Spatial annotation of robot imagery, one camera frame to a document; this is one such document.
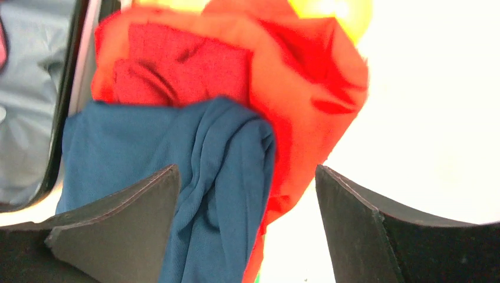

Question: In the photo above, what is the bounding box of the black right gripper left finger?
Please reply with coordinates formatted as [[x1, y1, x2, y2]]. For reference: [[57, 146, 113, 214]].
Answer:
[[1, 165, 180, 282]]

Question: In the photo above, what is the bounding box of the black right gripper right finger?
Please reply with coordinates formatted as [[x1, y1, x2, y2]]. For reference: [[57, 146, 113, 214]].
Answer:
[[315, 165, 499, 283]]

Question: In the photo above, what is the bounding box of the navy blue garment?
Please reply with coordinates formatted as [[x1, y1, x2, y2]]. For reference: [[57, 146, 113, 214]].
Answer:
[[56, 97, 276, 282]]

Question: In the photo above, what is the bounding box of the dark red garment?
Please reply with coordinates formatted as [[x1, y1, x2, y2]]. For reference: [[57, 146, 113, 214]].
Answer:
[[111, 24, 251, 107]]

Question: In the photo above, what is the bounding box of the astronaut print suitcase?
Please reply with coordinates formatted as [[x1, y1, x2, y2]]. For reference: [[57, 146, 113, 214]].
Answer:
[[1, 1, 121, 213]]

